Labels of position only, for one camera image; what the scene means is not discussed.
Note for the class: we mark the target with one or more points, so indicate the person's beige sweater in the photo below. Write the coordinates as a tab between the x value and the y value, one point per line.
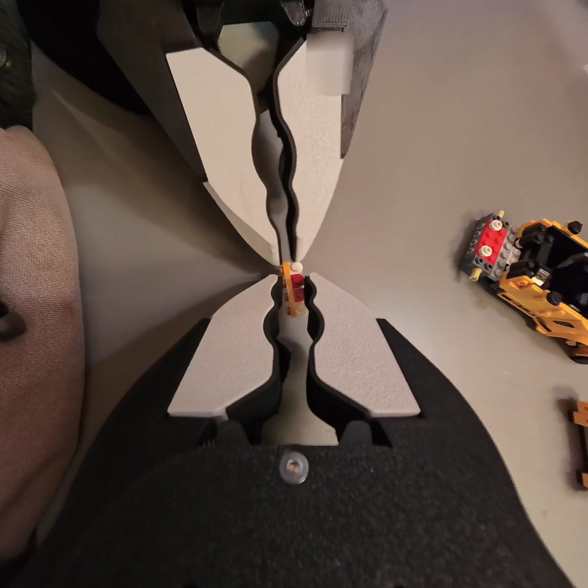
36	367

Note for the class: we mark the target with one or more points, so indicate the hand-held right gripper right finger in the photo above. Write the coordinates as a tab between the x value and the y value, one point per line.
363	358

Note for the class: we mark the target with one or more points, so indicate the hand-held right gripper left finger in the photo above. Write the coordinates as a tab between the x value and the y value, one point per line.
229	358

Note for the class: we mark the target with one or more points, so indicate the orange lego frame piece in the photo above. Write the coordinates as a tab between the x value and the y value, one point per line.
582	413

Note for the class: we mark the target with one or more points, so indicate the orange and red lego assembly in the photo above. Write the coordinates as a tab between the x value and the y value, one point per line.
297	282

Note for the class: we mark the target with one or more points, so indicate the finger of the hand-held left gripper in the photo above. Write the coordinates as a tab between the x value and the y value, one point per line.
317	138
216	128

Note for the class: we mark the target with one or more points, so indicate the yellow lego car model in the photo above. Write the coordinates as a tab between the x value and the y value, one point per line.
519	285

